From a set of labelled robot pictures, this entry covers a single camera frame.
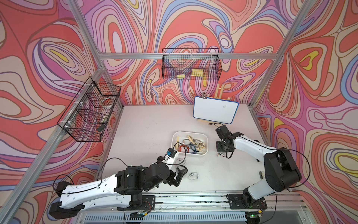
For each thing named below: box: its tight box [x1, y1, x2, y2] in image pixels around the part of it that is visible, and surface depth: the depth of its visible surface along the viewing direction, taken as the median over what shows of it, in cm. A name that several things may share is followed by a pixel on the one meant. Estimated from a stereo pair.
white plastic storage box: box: [171, 131, 209, 156], surface depth 95 cm
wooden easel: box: [196, 83, 231, 122], surface depth 90 cm
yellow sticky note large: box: [191, 68, 204, 77], surface depth 92 cm
